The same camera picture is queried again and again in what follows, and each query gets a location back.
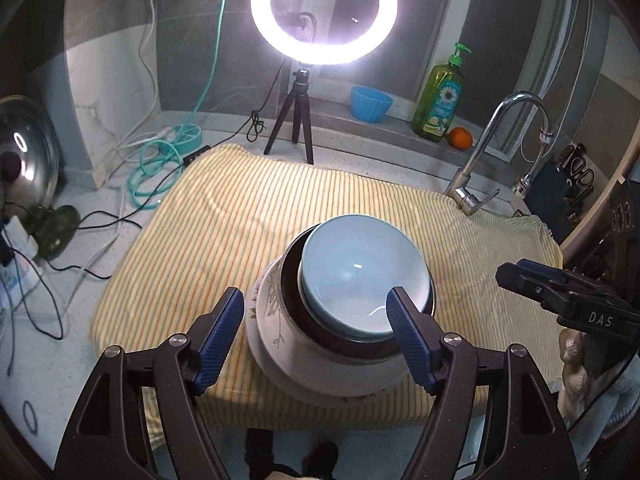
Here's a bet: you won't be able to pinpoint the window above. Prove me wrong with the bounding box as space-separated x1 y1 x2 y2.
280 0 556 126

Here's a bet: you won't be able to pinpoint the pink floral plate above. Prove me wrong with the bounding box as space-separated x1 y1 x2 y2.
245 275 428 396
247 285 426 402

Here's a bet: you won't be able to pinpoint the person's right forearm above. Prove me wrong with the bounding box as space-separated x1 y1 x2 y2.
575 332 640 443

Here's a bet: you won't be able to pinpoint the white ceramic bowl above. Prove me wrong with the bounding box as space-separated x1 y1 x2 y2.
298 214 432 338

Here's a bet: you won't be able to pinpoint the dark knife block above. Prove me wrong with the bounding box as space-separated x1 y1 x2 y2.
537 162 596 222

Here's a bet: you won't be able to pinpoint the dark green round stand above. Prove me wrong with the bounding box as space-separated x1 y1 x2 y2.
27 205 81 261

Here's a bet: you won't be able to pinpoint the yellow striped cloth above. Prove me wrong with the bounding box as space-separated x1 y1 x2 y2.
90 142 563 428

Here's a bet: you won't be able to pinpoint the blue ribbed plastic cup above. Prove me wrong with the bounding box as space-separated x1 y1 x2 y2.
350 86 392 125

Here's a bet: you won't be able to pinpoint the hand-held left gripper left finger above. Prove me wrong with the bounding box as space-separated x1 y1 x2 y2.
54 286 246 480

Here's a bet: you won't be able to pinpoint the person's dark shoe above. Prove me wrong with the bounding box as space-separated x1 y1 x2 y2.
302 439 342 480

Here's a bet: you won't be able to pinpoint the black handled scissors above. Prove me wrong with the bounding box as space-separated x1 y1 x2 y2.
569 156 597 189

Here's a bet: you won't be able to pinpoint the grey leaf print plate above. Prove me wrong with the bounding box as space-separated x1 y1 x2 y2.
255 257 436 386

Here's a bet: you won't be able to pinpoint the green dish soap bottle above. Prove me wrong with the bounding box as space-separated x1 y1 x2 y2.
411 42 473 143

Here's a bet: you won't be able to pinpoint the teal hose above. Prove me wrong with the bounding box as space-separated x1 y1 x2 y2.
127 0 233 211

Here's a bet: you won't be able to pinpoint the white cable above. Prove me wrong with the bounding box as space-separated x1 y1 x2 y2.
117 0 167 152

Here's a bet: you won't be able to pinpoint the black ring light cable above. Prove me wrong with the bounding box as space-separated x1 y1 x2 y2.
50 57 293 281

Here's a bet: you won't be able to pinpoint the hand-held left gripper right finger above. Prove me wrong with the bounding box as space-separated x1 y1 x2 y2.
386 286 583 480

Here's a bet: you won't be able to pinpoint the steel pot lid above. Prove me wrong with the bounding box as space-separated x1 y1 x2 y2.
0 95 62 211

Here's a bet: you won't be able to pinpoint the teal round disc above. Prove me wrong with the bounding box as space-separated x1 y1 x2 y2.
165 124 203 153

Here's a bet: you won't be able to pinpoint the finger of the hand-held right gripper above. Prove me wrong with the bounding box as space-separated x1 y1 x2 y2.
495 261 569 314
517 258 592 289

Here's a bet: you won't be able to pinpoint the round ring light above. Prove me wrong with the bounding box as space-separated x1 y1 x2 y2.
250 0 399 66

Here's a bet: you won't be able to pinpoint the large stainless steel bowl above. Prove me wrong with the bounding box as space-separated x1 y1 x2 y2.
277 225 438 361

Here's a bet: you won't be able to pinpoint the person's right hand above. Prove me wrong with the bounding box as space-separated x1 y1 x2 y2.
558 330 592 429

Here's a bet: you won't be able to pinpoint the chrome kitchen faucet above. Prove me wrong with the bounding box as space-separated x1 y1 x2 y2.
443 91 553 217

